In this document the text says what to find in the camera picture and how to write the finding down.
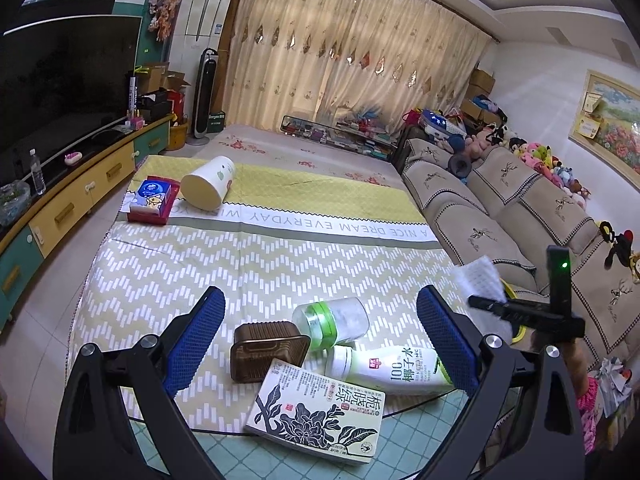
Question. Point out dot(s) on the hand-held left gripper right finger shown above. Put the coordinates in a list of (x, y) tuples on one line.
[(445, 340)]

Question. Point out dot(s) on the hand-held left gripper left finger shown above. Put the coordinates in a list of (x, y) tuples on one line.
[(197, 340)]

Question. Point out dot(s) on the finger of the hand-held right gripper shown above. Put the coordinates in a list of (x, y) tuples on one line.
[(530, 317)]

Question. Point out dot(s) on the black yellow-rimmed waste bin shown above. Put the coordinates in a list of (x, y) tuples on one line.
[(508, 289)]

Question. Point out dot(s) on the white coconut drink bottle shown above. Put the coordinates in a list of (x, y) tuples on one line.
[(390, 370)]

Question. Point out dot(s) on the white tissue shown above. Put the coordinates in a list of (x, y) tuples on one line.
[(480, 275)]

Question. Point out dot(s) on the brown plastic tray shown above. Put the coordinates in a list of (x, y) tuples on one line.
[(267, 352)]

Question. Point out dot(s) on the clear jar with green lid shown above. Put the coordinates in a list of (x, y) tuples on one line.
[(335, 322)]

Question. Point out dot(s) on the white dotted paper cup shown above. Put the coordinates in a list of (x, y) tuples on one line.
[(207, 185)]

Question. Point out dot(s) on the black yellow plush toy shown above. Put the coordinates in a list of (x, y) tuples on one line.
[(620, 250)]

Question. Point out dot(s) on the beige deer-print sofa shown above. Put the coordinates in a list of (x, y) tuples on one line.
[(500, 210)]

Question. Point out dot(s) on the row of plush toys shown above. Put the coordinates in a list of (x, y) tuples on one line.
[(540, 160)]

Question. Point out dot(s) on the table with patterned cloth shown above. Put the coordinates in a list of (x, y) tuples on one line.
[(300, 260)]

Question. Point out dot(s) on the red box of tissues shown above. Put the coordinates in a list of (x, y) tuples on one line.
[(150, 200)]

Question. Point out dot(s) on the dark neck pillow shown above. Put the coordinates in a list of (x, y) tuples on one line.
[(460, 165)]

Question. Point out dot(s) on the yellow card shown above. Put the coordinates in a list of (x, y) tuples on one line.
[(587, 125)]

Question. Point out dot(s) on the framed flower painting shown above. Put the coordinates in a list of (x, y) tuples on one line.
[(615, 130)]

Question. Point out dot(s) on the green yellow television cabinet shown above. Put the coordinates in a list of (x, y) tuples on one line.
[(75, 195)]

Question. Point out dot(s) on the beige floral floor mat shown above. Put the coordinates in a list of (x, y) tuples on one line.
[(280, 152)]

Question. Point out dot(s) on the yellow bucket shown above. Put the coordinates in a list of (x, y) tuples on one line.
[(177, 136)]

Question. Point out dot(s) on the blue star-print bag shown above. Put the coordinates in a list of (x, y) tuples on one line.
[(436, 121)]

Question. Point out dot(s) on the stack of cardboard boxes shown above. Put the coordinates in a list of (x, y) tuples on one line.
[(480, 95)]

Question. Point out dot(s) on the small pink dish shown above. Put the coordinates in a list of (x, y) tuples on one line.
[(73, 159)]

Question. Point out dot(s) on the small green box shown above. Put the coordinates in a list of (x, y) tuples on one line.
[(216, 121)]

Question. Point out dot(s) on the red bag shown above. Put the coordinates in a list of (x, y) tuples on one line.
[(411, 118)]

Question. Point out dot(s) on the low glass table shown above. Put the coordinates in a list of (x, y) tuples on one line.
[(340, 140)]

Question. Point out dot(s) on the pink desk organiser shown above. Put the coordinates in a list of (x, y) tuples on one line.
[(136, 121)]

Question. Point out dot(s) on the glass bowl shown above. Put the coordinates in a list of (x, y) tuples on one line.
[(14, 202)]

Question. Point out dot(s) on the clear water bottle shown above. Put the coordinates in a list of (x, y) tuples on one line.
[(37, 175)]

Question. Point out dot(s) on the colourful clutter pile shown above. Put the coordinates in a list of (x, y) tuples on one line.
[(367, 117)]

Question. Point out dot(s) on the black box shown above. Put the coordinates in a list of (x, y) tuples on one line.
[(155, 104)]

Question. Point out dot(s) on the black tower fan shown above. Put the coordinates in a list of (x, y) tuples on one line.
[(205, 100)]

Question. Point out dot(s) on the white cylindrical tube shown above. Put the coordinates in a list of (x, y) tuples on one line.
[(131, 92)]

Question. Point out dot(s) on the open cardboard box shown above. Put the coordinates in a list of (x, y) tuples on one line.
[(165, 77)]

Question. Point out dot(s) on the cream embroidered curtain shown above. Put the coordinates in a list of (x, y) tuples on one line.
[(290, 50), (415, 60)]

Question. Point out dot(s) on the black curved television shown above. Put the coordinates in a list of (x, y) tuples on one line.
[(60, 90)]

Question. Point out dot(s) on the white standing air conditioner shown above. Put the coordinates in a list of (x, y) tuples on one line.
[(202, 25)]

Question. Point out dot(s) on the artificial flower wall decoration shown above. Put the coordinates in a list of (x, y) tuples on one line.
[(164, 12)]

